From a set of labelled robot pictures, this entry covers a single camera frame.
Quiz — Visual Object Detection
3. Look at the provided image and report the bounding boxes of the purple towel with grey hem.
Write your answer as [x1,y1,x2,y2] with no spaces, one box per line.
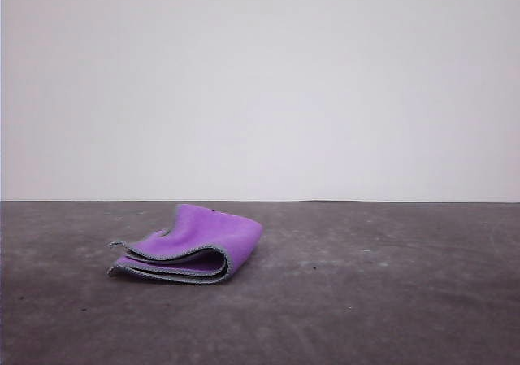
[106,203,265,286]

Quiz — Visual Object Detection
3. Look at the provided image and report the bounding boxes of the grey table cloth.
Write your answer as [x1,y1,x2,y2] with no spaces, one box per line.
[0,199,520,365]

